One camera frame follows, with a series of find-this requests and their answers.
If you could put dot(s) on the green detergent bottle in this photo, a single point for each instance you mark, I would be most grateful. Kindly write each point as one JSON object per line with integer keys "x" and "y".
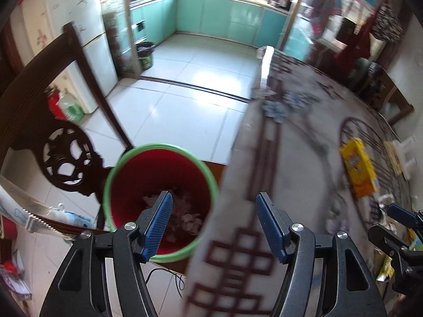
{"x": 71, "y": 109}

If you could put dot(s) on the dark carved wooden chair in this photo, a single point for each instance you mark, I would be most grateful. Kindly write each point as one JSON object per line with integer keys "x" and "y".
{"x": 33, "y": 105}

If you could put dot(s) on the black white patterned bag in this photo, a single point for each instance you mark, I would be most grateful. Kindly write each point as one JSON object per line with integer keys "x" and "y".
{"x": 388, "y": 23}

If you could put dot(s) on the yellow juice carton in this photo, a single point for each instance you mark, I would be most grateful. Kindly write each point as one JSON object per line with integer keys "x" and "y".
{"x": 358, "y": 168}

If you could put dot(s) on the yellow snack packet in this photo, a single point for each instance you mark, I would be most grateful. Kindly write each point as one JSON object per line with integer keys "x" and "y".
{"x": 385, "y": 267}

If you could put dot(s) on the red bucket with green rim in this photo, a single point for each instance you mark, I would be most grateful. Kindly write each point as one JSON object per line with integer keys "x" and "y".
{"x": 148, "y": 171}

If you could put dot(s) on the cling film box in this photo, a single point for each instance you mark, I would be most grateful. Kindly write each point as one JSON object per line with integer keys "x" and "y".
{"x": 19, "y": 208}

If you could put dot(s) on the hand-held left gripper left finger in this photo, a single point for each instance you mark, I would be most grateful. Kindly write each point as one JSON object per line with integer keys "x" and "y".
{"x": 162, "y": 221}

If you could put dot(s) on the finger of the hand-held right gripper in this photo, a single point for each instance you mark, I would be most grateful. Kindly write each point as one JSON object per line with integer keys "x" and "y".
{"x": 403, "y": 215}
{"x": 386, "y": 241}

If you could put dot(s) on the teal lower kitchen cabinets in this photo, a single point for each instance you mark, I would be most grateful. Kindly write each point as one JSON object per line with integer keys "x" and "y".
{"x": 214, "y": 16}

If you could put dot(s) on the dark red hanging garment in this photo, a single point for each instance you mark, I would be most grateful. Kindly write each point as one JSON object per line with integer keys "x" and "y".
{"x": 360, "y": 39}

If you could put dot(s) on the glass sliding door panel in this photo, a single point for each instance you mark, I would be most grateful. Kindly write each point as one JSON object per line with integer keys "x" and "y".
{"x": 115, "y": 23}

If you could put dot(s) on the plaid hanging apron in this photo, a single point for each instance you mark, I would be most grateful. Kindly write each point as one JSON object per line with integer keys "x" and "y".
{"x": 325, "y": 3}

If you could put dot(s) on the white blue plastic packet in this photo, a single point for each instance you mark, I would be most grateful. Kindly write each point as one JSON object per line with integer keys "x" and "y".
{"x": 71, "y": 218}

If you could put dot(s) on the yellow booklet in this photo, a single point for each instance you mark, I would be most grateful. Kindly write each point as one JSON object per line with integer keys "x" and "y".
{"x": 393, "y": 155}

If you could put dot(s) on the white refrigerator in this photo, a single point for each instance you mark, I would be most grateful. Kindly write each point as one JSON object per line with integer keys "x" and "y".
{"x": 66, "y": 6}

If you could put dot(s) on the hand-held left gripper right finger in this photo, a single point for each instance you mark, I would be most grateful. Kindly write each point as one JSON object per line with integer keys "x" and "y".
{"x": 269, "y": 228}

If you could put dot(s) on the black kitchen waste bin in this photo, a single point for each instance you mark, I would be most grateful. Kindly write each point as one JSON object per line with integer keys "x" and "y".
{"x": 145, "y": 57}

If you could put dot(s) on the black shoulder bag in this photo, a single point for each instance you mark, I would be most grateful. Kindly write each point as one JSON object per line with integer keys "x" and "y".
{"x": 345, "y": 28}

